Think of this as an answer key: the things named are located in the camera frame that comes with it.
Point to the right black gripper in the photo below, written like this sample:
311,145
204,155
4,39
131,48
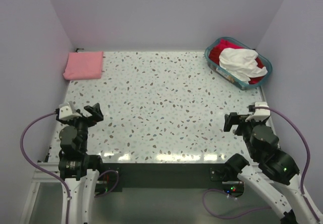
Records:
234,118

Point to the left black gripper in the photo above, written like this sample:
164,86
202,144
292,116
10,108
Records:
95,111

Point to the pink t shirt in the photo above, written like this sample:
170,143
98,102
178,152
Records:
84,65

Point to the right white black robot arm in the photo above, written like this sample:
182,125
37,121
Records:
277,179

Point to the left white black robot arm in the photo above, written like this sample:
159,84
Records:
79,171

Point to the teal plastic basket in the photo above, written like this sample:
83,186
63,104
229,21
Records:
228,76

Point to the white t shirt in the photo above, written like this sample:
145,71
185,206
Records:
241,63

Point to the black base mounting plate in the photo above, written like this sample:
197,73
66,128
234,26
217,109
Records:
118,176

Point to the red t shirt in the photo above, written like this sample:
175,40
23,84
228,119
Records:
215,52

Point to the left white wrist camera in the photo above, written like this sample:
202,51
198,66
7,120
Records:
66,111

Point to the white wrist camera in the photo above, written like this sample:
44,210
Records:
66,111
259,112

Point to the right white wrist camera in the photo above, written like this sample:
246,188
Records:
259,112

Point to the aluminium frame rail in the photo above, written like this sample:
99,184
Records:
51,172

